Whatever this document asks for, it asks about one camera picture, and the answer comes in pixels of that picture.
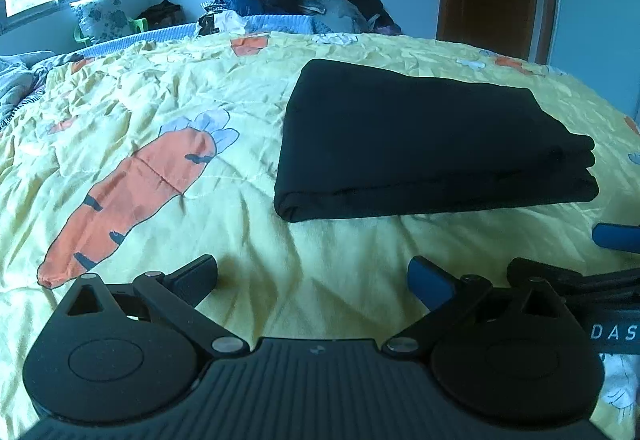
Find black pants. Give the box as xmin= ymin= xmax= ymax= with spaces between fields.
xmin=273 ymin=58 xmax=600 ymax=223

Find yellow carrot print blanket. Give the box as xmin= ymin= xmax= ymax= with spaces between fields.
xmin=0 ymin=30 xmax=640 ymax=440

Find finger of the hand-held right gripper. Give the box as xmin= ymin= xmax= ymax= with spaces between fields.
xmin=506 ymin=257 xmax=640 ymax=309
xmin=591 ymin=222 xmax=640 ymax=254

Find floral pillow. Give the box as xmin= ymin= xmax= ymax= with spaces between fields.
xmin=69 ymin=0 xmax=132 ymax=45

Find blue knitted blanket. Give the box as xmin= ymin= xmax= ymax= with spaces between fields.
xmin=70 ymin=14 xmax=323 ymax=58

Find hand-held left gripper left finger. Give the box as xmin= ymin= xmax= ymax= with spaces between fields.
xmin=50 ymin=254 xmax=248 ymax=361

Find striped quilt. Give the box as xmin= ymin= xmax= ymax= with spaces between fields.
xmin=0 ymin=50 xmax=58 ymax=133

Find dark bag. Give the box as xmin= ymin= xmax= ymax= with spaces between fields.
xmin=136 ymin=0 xmax=184 ymax=26

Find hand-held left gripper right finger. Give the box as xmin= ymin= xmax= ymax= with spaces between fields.
xmin=382 ymin=256 xmax=573 ymax=361

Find green plastic chair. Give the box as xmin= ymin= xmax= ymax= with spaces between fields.
xmin=74 ymin=16 xmax=149 ymax=48

